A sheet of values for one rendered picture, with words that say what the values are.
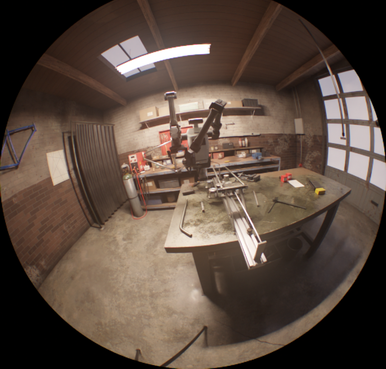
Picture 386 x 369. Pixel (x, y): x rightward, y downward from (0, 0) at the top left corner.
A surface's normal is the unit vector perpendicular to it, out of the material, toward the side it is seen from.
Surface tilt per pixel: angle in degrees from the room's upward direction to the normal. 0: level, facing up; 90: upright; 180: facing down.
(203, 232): 0
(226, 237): 0
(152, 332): 0
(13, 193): 90
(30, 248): 90
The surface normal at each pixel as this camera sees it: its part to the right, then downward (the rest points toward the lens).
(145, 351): -0.14, -0.95
